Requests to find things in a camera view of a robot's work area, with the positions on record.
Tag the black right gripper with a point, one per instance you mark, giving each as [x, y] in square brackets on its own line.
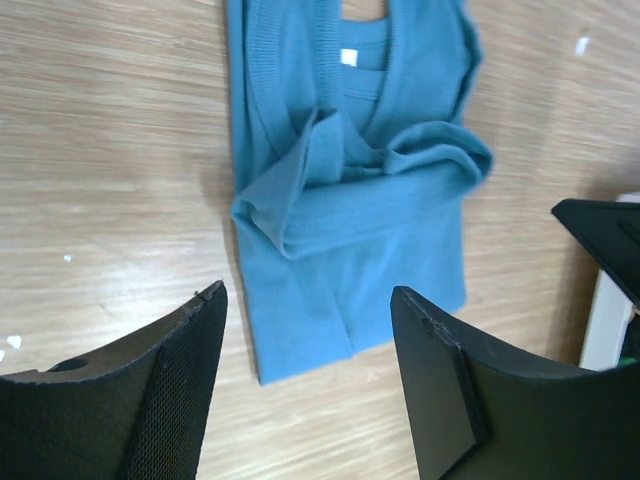
[609, 232]

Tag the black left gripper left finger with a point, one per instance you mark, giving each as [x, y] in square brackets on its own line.
[135, 408]

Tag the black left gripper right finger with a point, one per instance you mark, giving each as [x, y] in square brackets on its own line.
[481, 408]

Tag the blue tank top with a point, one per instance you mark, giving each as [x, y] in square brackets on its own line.
[351, 165]

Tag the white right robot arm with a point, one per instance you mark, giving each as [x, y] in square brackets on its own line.
[610, 315]

